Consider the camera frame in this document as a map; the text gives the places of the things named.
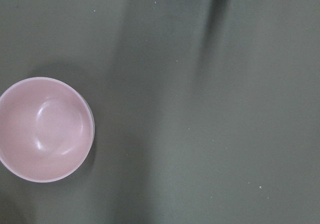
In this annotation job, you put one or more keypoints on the small pink bowl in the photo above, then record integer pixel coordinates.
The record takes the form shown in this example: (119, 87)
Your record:
(47, 129)

